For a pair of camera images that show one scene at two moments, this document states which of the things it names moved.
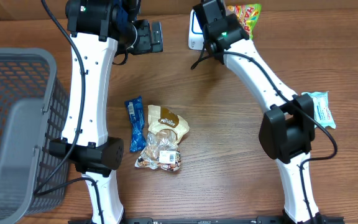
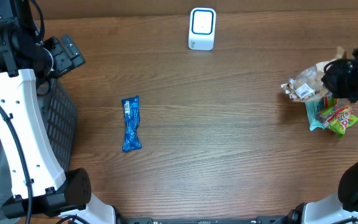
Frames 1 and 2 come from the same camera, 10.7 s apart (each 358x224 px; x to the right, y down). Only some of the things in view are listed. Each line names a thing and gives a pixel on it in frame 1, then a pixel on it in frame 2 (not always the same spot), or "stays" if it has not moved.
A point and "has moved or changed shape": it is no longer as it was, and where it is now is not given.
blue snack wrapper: x=135 y=108 has moved or changed shape
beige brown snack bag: x=166 y=128 to x=307 y=83
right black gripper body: x=224 y=14 to x=348 y=79
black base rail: x=272 y=219 stays
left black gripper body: x=143 y=42 to x=63 y=61
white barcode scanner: x=196 y=37 stays
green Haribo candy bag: x=248 y=15 to x=337 y=118
